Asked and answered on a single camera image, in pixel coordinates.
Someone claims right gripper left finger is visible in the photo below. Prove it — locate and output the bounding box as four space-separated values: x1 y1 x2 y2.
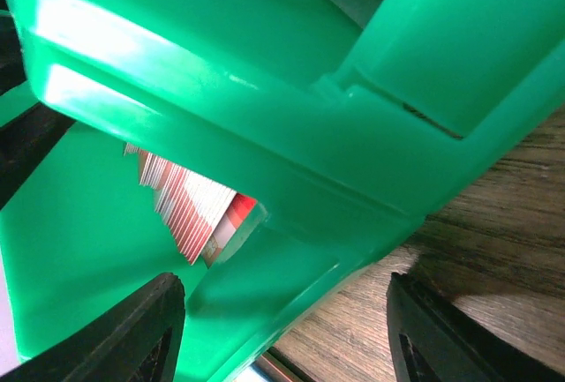
1 273 185 381

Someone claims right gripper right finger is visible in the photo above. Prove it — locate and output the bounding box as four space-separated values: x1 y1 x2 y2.
387 273 543 381

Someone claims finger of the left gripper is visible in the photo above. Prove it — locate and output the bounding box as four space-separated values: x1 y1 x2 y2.
1 102 75 208
0 0 26 94

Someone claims red white card stack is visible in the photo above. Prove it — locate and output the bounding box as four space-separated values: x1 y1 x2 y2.
124 143 257 266

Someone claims left green bin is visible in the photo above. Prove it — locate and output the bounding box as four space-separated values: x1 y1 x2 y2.
7 0 554 381

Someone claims green bin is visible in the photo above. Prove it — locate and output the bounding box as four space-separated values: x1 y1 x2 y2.
7 0 554 381
329 0 564 137

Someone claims middle green bin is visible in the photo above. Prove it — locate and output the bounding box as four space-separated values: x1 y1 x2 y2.
329 0 564 137

